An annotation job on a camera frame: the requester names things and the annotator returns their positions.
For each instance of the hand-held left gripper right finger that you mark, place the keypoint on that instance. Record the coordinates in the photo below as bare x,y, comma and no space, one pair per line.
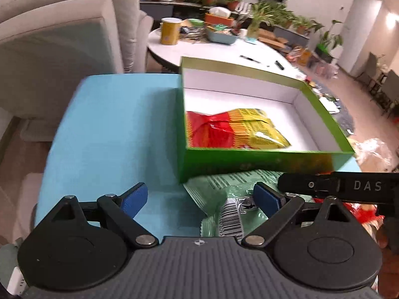
268,197

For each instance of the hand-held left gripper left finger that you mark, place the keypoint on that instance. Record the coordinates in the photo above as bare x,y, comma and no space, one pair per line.
135,197

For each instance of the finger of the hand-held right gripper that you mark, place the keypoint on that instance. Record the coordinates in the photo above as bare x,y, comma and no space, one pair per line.
299,183

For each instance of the green cardboard box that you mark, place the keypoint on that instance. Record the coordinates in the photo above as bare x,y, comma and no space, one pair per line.
249,162

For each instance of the green snack packet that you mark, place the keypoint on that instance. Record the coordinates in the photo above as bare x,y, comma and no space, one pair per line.
215,190

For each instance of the red and yellow snack packet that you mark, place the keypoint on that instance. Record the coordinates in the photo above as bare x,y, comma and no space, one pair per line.
243,127

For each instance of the person's right hand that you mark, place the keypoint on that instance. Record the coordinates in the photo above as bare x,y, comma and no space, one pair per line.
389,255

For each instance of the clear plastic bag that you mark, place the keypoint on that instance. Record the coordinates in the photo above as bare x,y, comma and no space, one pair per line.
374,151

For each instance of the dark round rug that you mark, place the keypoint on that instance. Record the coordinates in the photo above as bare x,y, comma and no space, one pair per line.
338,109

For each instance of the dark dining chair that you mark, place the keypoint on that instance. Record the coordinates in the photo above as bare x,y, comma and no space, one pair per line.
389,92
369,68

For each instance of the black marker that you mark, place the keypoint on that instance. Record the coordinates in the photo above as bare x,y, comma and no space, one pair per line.
279,65

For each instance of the orange plastic bag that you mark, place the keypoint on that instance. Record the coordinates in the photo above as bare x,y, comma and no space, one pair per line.
299,56

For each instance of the black pen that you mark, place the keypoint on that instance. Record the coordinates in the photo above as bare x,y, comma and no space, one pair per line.
249,58

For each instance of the large-leaf potted plant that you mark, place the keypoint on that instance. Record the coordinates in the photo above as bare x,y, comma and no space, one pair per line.
330,40

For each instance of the open cardboard box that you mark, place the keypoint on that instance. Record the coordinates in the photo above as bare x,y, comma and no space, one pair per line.
271,39

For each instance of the teal small box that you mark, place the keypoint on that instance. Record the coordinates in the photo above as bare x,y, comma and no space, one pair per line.
251,40

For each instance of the grey television cabinet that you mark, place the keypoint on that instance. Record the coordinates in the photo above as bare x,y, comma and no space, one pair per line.
291,32

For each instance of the white round table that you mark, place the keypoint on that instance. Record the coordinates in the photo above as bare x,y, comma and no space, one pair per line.
218,49

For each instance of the white cup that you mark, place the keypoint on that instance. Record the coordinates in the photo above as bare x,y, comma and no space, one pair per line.
243,33

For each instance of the blue tray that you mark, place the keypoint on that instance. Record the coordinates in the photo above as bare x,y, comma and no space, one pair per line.
223,37

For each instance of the plant in glass vase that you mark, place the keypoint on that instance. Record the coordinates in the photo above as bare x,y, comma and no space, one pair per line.
255,21

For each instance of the white sofa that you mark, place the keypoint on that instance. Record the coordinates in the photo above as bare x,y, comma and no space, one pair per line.
46,53

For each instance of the yellow canister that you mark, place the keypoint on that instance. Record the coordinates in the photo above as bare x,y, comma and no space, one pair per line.
170,31

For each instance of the pile of dark packets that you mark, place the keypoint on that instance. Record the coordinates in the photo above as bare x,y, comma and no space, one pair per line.
190,33

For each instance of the orange tissue box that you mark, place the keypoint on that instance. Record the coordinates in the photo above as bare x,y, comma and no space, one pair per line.
218,17

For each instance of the green lidded container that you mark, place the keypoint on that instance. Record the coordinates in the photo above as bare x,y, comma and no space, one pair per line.
196,22

